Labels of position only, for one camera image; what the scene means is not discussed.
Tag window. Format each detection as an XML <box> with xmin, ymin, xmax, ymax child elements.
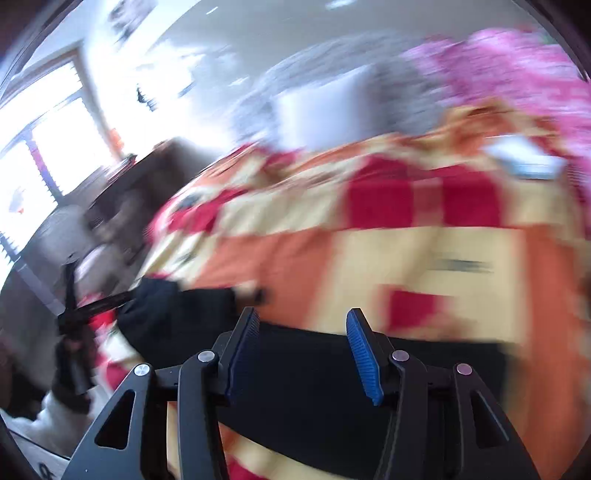
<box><xmin>0</xmin><ymin>51</ymin><xmax>116</xmax><ymax>259</ymax></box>

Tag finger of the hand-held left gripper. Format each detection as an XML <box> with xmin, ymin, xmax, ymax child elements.
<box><xmin>58</xmin><ymin>261</ymin><xmax>81</xmax><ymax>333</ymax></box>
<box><xmin>76</xmin><ymin>288</ymin><xmax>139</xmax><ymax>320</ymax></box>

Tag large floral cushion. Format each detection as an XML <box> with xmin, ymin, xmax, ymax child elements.
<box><xmin>231</xmin><ymin>37</ymin><xmax>448</xmax><ymax>139</ymax></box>

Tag dark wooden table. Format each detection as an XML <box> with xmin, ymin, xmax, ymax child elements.
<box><xmin>83</xmin><ymin>138</ymin><xmax>222</xmax><ymax>278</ymax></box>

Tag black pants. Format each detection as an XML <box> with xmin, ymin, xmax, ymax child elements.
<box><xmin>113</xmin><ymin>276</ymin><xmax>506</xmax><ymax>468</ymax></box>

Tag pink penguin quilt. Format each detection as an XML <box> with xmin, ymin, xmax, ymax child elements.
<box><xmin>402</xmin><ymin>28</ymin><xmax>591</xmax><ymax>153</ymax></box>

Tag framed wall picture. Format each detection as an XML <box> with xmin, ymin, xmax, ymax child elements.
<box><xmin>108</xmin><ymin>0</ymin><xmax>155</xmax><ymax>42</ymax></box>

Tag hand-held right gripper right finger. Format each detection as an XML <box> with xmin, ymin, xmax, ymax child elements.
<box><xmin>345</xmin><ymin>308</ymin><xmax>542</xmax><ymax>480</ymax></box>

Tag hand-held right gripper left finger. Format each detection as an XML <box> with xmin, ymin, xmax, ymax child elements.
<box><xmin>62</xmin><ymin>307</ymin><xmax>262</xmax><ymax>480</ymax></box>

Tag blue face mask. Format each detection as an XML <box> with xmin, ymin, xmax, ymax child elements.
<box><xmin>485</xmin><ymin>134</ymin><xmax>568</xmax><ymax>181</ymax></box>

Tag checkered printed blanket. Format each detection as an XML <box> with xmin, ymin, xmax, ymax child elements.
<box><xmin>92</xmin><ymin>106</ymin><xmax>591</xmax><ymax>480</ymax></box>

